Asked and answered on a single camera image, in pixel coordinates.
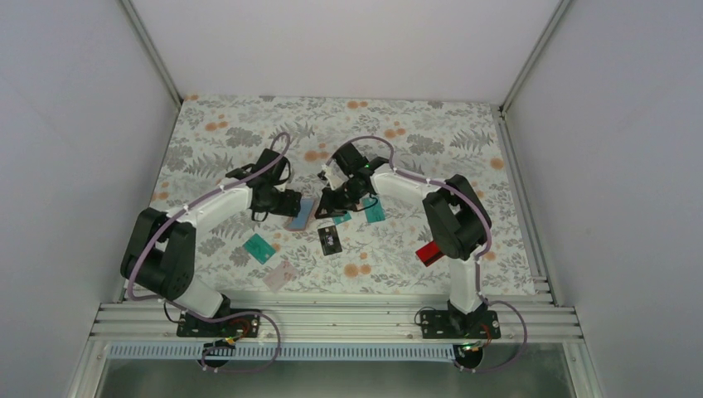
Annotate black VIP card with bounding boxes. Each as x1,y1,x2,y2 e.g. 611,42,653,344
318,225,342,256

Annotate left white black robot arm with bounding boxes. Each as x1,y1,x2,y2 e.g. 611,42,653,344
120,148,302,336

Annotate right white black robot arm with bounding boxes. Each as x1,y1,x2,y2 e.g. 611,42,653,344
315,141,492,337

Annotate teal card centre left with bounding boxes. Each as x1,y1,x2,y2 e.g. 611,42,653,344
332,212,352,225

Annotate teal card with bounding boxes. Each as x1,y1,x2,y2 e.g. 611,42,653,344
332,212,352,225
361,197,385,223
243,234,277,265

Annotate teal card centre right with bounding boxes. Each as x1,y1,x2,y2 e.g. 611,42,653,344
361,197,385,223

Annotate teal card lower left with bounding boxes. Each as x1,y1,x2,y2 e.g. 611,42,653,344
243,234,277,265

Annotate pale pink card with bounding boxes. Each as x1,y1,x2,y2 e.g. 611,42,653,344
263,260,298,293

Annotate red card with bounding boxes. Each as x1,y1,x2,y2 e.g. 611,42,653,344
415,240,444,267

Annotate floral patterned table mat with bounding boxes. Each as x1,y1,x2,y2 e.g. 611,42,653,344
152,95,536,295

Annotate aluminium rail frame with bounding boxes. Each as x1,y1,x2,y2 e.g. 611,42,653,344
90,292,584,343

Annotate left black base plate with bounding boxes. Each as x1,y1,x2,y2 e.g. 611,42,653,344
176,309,261,338

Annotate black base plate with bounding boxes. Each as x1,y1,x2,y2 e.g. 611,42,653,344
176,309,261,338
417,309,502,340

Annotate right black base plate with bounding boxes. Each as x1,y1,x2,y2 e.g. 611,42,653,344
417,309,502,340

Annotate grey slotted cable duct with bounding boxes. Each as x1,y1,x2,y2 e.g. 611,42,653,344
105,342,454,362

